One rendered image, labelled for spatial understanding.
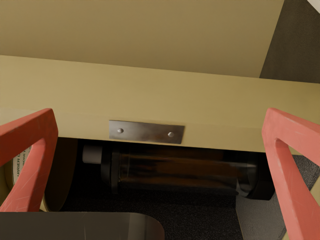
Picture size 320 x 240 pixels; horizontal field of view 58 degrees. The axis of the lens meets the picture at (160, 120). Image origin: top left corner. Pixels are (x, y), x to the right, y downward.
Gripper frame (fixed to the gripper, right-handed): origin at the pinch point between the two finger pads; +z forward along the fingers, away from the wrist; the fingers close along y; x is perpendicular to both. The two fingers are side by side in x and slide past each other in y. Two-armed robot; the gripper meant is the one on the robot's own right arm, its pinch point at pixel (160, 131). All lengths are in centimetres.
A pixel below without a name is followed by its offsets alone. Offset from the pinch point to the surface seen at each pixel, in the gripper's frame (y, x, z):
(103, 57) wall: 13, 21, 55
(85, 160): 10.5, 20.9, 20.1
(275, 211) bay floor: -15.6, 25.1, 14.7
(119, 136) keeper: 3.9, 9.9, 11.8
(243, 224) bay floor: -14.6, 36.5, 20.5
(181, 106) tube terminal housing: -2.2, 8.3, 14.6
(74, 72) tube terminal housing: 9.7, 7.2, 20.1
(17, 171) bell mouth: 17.1, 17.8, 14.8
